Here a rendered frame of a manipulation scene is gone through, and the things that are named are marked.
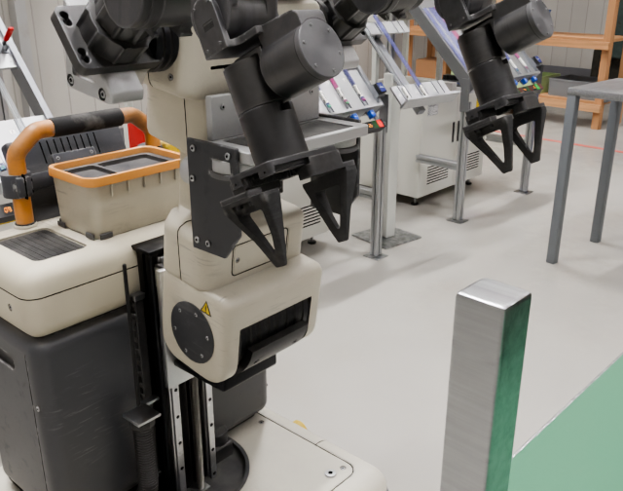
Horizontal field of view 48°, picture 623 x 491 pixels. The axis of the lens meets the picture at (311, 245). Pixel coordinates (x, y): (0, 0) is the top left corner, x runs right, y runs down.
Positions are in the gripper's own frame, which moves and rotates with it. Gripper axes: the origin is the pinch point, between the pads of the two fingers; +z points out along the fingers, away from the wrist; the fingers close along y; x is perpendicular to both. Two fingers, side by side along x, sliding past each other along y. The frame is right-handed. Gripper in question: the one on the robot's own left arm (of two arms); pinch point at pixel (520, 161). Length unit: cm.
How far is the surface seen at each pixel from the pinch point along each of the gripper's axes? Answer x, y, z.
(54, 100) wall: 406, 187, -153
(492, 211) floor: 148, 266, 21
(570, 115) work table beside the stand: 69, 209, -12
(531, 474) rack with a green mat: -20, -57, 19
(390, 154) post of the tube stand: 148, 189, -24
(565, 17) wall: 269, 839, -155
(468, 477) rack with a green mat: -21, -65, 16
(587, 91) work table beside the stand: 58, 208, -18
